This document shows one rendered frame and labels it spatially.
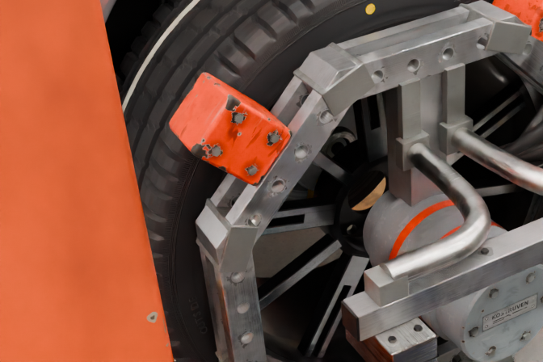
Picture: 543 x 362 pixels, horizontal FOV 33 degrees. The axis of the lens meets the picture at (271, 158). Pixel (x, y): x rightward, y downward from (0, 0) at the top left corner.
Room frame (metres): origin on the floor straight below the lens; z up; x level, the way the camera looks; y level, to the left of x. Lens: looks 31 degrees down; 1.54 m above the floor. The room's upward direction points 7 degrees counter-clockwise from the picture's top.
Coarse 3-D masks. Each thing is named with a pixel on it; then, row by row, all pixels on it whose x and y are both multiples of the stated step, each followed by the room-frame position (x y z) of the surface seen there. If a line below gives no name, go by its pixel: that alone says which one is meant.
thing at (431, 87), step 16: (432, 80) 0.89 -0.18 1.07; (432, 96) 0.89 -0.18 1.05; (432, 112) 0.89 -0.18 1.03; (432, 128) 0.89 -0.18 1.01; (432, 144) 0.89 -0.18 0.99; (400, 176) 0.90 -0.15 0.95; (416, 176) 0.89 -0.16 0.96; (400, 192) 0.90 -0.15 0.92; (416, 192) 0.88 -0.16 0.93; (432, 192) 0.89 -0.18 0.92
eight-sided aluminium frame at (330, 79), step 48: (480, 0) 0.98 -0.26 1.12; (336, 48) 0.90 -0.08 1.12; (384, 48) 0.88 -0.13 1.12; (432, 48) 0.89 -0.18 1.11; (480, 48) 0.91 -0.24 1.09; (528, 48) 0.94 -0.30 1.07; (288, 96) 0.87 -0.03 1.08; (336, 96) 0.84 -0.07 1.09; (288, 144) 0.82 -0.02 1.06; (240, 192) 0.84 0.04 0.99; (288, 192) 0.82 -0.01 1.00; (240, 240) 0.79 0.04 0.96; (240, 288) 0.79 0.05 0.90; (240, 336) 0.79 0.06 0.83
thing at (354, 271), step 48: (480, 96) 1.17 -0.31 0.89; (528, 96) 1.05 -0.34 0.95; (384, 144) 0.98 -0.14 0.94; (336, 192) 0.96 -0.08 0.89; (384, 192) 1.04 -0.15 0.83; (480, 192) 1.04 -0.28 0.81; (528, 192) 1.06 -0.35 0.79; (336, 240) 0.95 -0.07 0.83; (288, 288) 1.12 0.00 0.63; (336, 288) 0.95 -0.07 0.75; (288, 336) 0.97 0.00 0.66; (336, 336) 1.00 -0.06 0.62
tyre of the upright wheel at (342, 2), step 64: (192, 0) 1.05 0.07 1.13; (256, 0) 0.98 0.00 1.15; (320, 0) 0.94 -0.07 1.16; (384, 0) 0.96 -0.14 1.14; (448, 0) 1.00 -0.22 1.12; (128, 64) 1.05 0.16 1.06; (192, 64) 0.94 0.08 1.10; (256, 64) 0.90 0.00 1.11; (128, 128) 0.97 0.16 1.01; (192, 192) 0.86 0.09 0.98; (192, 256) 0.86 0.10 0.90; (192, 320) 0.85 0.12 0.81
